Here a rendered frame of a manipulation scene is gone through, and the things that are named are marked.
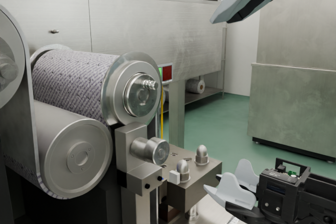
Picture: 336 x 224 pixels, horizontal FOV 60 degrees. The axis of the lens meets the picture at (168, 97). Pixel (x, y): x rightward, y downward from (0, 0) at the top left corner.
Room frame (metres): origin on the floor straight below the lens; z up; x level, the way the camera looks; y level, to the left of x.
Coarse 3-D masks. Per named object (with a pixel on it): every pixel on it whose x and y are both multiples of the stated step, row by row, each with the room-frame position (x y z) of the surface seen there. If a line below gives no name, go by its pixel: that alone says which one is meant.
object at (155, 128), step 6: (156, 114) 0.54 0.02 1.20; (156, 120) 0.54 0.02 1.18; (150, 126) 0.55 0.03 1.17; (156, 126) 0.54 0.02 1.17; (150, 132) 0.55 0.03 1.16; (156, 132) 0.54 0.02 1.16; (114, 138) 0.62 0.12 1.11; (114, 144) 0.62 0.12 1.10; (114, 150) 0.62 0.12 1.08; (114, 156) 0.62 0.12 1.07; (114, 162) 0.62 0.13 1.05; (156, 192) 0.54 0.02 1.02
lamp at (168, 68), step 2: (168, 66) 1.07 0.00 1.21; (170, 66) 1.08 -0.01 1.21; (164, 68) 1.05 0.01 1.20; (166, 68) 1.06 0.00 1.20; (168, 68) 1.07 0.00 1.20; (170, 68) 1.08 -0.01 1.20; (164, 70) 1.05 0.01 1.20; (166, 70) 1.06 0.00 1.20; (168, 70) 1.07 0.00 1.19; (170, 70) 1.08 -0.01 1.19; (164, 72) 1.05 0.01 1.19; (166, 72) 1.06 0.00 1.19; (168, 72) 1.07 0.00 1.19; (170, 72) 1.08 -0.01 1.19; (164, 74) 1.05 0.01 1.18; (166, 74) 1.06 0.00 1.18; (168, 74) 1.07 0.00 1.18; (170, 74) 1.08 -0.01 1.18; (164, 76) 1.05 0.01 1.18; (166, 76) 1.06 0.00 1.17; (168, 76) 1.07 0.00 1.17; (170, 76) 1.08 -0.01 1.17; (164, 78) 1.05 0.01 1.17; (166, 78) 1.06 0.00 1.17; (168, 78) 1.07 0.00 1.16; (170, 78) 1.08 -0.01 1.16; (164, 80) 1.05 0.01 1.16
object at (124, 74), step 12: (120, 72) 0.46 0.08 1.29; (132, 72) 0.48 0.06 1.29; (144, 72) 0.50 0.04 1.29; (156, 72) 0.52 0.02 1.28; (120, 84) 0.45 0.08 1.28; (120, 96) 0.45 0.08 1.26; (120, 108) 0.45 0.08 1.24; (120, 120) 0.45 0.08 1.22; (132, 120) 0.47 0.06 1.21; (144, 120) 0.50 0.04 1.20
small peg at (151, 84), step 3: (144, 81) 0.47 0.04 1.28; (147, 81) 0.47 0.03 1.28; (150, 81) 0.47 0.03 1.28; (153, 81) 0.47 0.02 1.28; (141, 84) 0.47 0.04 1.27; (144, 84) 0.47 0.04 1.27; (147, 84) 0.47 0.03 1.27; (150, 84) 0.46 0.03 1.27; (153, 84) 0.46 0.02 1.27; (156, 84) 0.46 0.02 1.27; (144, 87) 0.47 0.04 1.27; (147, 87) 0.47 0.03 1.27; (150, 87) 0.46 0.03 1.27; (153, 87) 0.46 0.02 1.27; (156, 87) 0.46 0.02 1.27
